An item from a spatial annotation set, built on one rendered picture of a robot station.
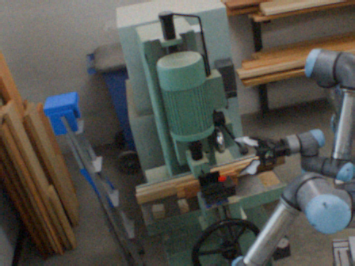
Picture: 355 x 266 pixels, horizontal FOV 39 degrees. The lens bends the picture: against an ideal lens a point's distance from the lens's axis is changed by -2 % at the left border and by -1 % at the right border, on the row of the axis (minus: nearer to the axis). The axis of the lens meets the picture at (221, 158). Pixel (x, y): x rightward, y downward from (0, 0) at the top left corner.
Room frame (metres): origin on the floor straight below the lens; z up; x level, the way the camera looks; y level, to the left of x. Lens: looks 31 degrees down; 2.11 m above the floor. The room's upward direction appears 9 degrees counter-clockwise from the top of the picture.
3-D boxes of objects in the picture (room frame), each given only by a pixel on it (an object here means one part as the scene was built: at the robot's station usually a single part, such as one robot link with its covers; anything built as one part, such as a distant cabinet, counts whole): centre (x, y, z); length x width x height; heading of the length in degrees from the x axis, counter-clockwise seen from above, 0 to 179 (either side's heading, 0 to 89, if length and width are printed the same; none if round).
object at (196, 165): (1.81, 0.10, 1.00); 0.14 x 0.07 x 0.09; 11
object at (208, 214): (1.61, 0.04, 0.92); 0.15 x 0.13 x 0.09; 101
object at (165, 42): (1.93, 0.12, 1.54); 0.08 x 0.08 x 0.17; 11
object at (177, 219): (1.69, 0.06, 0.87); 0.61 x 0.30 x 0.06; 101
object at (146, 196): (1.80, 0.05, 0.92); 0.66 x 0.02 x 0.04; 101
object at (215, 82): (2.03, -0.01, 1.23); 0.09 x 0.08 x 0.15; 11
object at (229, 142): (2.01, -0.02, 1.02); 0.09 x 0.07 x 0.12; 101
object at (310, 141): (1.70, -0.35, 1.09); 0.11 x 0.08 x 0.09; 101
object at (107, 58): (3.70, 0.57, 0.48); 0.64 x 0.54 x 0.97; 99
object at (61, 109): (2.38, 0.71, 0.58); 0.27 x 0.25 x 1.16; 95
